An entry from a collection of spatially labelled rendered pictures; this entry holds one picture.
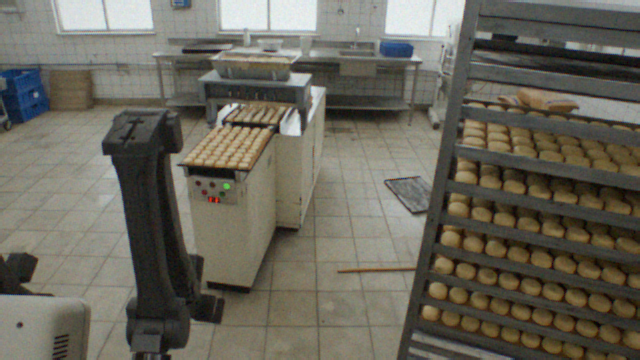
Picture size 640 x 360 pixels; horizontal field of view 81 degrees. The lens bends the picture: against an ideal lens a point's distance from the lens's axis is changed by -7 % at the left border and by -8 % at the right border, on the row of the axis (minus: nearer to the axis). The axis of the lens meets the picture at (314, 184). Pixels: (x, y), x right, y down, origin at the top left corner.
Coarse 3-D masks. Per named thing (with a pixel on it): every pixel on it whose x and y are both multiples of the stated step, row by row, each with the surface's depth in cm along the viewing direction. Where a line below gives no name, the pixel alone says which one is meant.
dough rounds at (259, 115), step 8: (232, 112) 285; (240, 112) 288; (248, 112) 289; (256, 112) 287; (264, 112) 287; (272, 112) 287; (280, 112) 288; (232, 120) 275; (240, 120) 273; (248, 120) 272; (256, 120) 271; (264, 120) 272; (272, 120) 272; (280, 120) 278
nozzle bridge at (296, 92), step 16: (208, 80) 263; (224, 80) 263; (240, 80) 263; (256, 80) 264; (288, 80) 266; (304, 80) 268; (208, 96) 273; (224, 96) 275; (240, 96) 273; (272, 96) 270; (288, 96) 268; (304, 96) 261; (208, 112) 284; (304, 112) 274; (304, 128) 280
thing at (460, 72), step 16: (464, 0) 72; (480, 0) 71; (464, 16) 73; (464, 32) 75; (464, 48) 76; (464, 64) 77; (464, 80) 78; (448, 112) 82; (448, 128) 84; (448, 144) 85; (448, 160) 87; (432, 192) 92; (432, 208) 93; (432, 224) 95; (432, 240) 97; (416, 272) 103; (416, 288) 105; (416, 304) 107; (400, 352) 117
